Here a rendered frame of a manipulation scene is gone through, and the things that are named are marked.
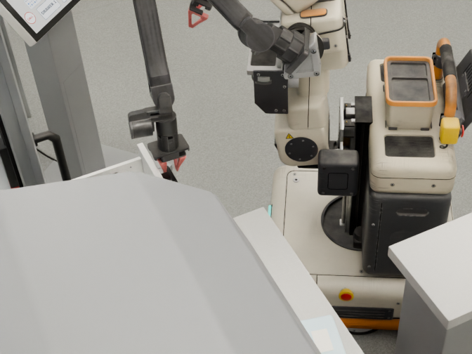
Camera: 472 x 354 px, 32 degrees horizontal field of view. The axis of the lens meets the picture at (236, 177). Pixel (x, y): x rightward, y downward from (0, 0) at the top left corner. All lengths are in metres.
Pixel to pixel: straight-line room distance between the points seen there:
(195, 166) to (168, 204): 2.55
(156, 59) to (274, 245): 0.60
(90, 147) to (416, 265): 1.65
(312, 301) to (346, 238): 0.82
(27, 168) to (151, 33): 0.75
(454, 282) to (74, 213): 1.40
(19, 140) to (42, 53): 1.66
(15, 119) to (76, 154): 1.95
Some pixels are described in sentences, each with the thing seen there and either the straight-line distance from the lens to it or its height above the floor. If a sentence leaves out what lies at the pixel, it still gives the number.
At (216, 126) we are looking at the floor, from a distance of 3.83.
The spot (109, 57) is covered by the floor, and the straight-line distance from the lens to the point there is 4.35.
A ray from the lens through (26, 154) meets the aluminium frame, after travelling 1.50.
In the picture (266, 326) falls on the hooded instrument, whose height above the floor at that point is 1.68.
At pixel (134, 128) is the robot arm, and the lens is 2.19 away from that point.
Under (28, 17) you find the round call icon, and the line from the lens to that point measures 2.83.
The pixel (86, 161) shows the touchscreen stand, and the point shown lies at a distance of 3.46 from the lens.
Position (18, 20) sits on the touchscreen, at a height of 1.03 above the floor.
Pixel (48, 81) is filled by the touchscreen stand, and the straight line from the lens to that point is 3.20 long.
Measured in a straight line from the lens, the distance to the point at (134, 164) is 2.40.
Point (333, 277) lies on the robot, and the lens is 2.85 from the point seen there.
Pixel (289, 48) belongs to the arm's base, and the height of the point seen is 1.22.
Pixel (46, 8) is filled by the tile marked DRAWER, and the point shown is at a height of 1.01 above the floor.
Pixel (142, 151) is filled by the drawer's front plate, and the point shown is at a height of 0.93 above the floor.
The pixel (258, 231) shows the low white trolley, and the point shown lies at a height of 0.76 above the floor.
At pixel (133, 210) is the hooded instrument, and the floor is 1.74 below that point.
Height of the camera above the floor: 2.50
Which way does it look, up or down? 44 degrees down
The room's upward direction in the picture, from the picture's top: 4 degrees counter-clockwise
